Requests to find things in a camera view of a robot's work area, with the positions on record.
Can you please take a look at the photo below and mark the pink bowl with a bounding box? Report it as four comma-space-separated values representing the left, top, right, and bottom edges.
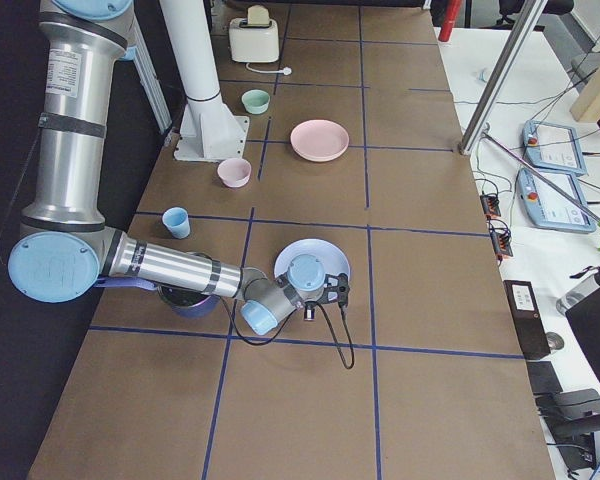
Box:
217, 158, 252, 188

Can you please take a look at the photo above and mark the orange black connector block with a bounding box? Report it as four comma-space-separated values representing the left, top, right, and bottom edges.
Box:
480, 193, 501, 219

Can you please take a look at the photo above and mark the teach pendant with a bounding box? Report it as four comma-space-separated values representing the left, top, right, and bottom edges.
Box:
517, 167, 596, 233
522, 120, 587, 176

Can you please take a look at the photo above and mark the white toaster cable with plug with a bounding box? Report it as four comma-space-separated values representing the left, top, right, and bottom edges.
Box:
244, 61, 294, 77

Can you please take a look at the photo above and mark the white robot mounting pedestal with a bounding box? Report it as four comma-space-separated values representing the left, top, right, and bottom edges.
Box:
160, 0, 249, 162

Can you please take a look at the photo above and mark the red cylinder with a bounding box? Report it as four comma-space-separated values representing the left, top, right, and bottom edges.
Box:
438, 0, 463, 43

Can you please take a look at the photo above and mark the green bowl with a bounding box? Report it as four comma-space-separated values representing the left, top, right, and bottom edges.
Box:
241, 89, 270, 115

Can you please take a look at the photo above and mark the aluminium frame post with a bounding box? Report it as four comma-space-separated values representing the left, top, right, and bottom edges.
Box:
458, 0, 548, 156

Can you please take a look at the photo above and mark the black camera cable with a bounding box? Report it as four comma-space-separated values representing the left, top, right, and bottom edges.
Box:
222, 294, 356, 370

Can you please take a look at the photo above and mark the cream toaster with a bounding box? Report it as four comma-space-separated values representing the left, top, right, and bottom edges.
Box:
228, 18, 280, 63

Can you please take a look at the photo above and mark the black box with white label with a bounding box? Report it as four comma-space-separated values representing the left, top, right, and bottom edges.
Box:
503, 280, 550, 360

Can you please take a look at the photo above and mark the green-tipped grabber stick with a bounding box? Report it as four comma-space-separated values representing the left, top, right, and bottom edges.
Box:
481, 128, 600, 251

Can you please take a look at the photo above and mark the bread slice in toaster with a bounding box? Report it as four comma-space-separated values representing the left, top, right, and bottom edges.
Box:
247, 5, 271, 28

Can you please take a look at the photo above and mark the dark blue saucepan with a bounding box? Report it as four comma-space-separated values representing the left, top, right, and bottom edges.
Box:
94, 277, 220, 318

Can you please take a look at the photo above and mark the light blue plate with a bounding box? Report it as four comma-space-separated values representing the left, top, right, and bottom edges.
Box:
274, 238, 351, 277

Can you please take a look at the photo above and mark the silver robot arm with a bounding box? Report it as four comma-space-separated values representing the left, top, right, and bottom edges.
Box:
8, 1, 328, 335

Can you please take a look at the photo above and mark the pink plate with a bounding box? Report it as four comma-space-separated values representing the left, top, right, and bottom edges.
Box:
290, 119, 349, 162

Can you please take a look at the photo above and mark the upper teach pendant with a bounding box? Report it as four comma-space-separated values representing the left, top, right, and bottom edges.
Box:
522, 120, 587, 176

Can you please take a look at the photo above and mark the lower teach pendant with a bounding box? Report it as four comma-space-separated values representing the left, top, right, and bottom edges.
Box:
517, 167, 596, 233

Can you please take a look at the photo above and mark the light blue cup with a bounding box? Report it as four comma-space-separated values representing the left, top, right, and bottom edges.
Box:
162, 207, 191, 239

